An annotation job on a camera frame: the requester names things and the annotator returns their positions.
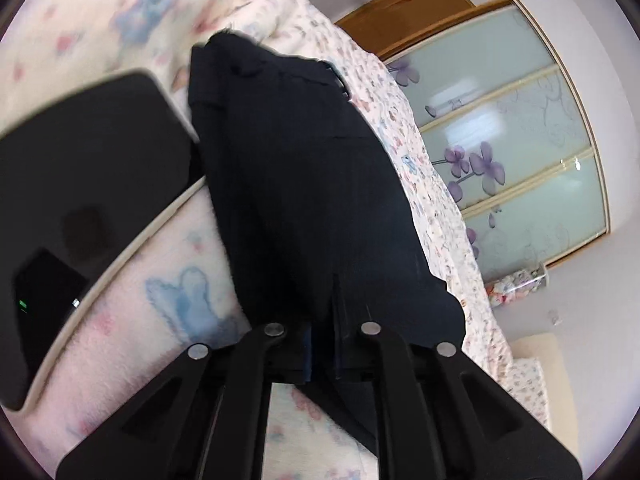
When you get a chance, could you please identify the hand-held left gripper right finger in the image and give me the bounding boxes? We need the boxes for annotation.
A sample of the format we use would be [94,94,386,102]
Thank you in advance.
[331,289,584,480]

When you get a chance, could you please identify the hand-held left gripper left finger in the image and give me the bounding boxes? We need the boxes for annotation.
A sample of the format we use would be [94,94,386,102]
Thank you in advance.
[55,323,315,480]

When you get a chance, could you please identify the black pants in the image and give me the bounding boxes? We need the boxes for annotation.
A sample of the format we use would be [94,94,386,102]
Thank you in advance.
[187,31,469,461]

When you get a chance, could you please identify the white plush printed blanket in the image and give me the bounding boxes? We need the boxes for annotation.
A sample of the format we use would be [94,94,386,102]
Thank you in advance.
[0,0,379,480]

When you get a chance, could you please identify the floral bed sheet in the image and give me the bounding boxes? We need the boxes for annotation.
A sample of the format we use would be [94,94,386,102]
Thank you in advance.
[220,0,552,432]

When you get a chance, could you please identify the clear bag of items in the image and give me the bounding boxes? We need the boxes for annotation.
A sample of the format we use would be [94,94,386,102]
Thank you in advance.
[488,264,550,308]

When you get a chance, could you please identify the cream bedside cabinet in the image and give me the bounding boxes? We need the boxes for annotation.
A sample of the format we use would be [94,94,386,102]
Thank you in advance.
[509,334,579,463]

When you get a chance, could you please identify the black phone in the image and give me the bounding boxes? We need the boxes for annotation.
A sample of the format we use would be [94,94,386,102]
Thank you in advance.
[13,247,92,377]

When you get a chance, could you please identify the black panel with cream rim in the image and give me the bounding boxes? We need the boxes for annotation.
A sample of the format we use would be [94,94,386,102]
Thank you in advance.
[0,70,202,412]

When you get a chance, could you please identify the glass wardrobe with purple flowers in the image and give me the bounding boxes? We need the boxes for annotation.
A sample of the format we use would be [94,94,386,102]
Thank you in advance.
[382,0,614,272]

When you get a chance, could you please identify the brown wooden door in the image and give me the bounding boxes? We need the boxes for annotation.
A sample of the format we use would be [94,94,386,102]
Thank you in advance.
[334,0,477,61]

